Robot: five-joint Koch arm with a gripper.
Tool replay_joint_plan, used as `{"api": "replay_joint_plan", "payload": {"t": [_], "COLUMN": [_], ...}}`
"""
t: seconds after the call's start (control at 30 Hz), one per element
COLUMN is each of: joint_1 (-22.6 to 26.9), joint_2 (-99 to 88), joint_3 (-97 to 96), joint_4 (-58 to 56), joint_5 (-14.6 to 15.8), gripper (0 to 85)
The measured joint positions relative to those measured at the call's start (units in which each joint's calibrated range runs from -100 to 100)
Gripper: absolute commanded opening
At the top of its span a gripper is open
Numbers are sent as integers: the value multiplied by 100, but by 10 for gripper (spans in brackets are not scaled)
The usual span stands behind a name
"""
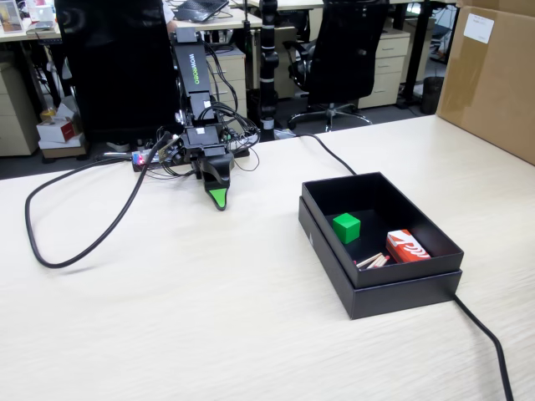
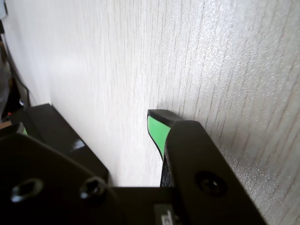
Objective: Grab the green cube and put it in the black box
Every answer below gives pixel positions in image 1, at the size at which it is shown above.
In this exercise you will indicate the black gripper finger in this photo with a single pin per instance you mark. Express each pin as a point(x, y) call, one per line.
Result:
point(218, 198)
point(217, 171)

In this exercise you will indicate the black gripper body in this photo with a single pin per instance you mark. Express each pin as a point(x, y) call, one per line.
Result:
point(202, 142)

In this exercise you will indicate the green cube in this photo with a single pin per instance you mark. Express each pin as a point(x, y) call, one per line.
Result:
point(347, 229)

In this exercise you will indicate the controller board with red light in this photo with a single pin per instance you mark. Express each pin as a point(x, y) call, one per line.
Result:
point(140, 160)

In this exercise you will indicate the black segmented pole stand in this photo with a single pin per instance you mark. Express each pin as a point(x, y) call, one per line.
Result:
point(268, 62)

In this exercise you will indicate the black mesh office chair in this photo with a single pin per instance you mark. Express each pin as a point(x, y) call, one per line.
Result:
point(117, 62)

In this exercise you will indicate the black open cardboard box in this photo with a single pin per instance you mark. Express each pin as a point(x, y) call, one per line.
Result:
point(342, 196)

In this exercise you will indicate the beige office desk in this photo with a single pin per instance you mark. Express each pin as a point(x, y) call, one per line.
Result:
point(236, 19)

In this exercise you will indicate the dark open laptop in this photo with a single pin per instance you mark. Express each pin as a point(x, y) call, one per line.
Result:
point(200, 8)

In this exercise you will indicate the white red cardboard box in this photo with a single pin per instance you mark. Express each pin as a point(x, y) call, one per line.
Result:
point(58, 131)

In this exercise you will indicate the red tipped wooden match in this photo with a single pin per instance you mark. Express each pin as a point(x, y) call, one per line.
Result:
point(381, 264)
point(370, 258)
point(376, 261)

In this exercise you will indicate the black office chair with armrests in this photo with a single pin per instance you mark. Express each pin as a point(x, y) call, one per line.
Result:
point(347, 50)

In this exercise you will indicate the beige side cabinet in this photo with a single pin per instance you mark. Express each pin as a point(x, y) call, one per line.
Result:
point(16, 117)

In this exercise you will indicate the red white matchbox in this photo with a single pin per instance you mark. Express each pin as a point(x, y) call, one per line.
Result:
point(407, 248)

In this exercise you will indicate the black cardboard box lid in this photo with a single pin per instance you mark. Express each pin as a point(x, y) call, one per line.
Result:
point(397, 296)

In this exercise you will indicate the black waste bin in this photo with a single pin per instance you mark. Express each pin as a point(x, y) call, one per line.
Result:
point(432, 96)

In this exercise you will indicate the large brown cardboard box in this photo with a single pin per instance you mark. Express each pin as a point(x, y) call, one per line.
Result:
point(493, 83)

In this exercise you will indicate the white shipping label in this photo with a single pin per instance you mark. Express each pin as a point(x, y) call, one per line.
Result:
point(478, 27)

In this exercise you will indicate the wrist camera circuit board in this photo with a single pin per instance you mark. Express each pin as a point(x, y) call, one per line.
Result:
point(171, 148)

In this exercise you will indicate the clear picture frame stand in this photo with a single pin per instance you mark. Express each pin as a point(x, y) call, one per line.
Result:
point(10, 16)

